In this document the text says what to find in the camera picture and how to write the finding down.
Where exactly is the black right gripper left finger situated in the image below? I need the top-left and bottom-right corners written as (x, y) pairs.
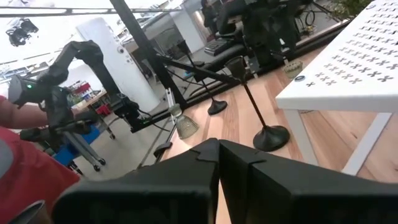
top-left (51, 138), bottom-right (220, 224)

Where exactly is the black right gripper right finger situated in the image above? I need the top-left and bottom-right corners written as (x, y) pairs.
top-left (219, 139), bottom-right (398, 224)

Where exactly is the tall black candlestick holder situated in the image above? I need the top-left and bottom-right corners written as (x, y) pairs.
top-left (225, 55), bottom-right (290, 152)

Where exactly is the blue wheeled cart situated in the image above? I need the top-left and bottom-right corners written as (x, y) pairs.
top-left (51, 124), bottom-right (108, 174)

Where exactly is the medium black candlestick holder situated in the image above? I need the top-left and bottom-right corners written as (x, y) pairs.
top-left (177, 39), bottom-right (228, 116)

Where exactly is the person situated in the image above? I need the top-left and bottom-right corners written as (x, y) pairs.
top-left (0, 95), bottom-right (83, 224)

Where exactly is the white pillar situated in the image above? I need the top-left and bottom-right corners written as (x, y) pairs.
top-left (76, 17), bottom-right (161, 113)

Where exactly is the white perforated metal shelf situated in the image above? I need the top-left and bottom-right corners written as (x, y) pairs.
top-left (275, 0), bottom-right (398, 177)

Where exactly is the backlit black keyboard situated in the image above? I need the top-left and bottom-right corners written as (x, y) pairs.
top-left (203, 37), bottom-right (239, 57)

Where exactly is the black studio light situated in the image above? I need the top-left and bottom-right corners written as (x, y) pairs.
top-left (4, 17), bottom-right (40, 47)

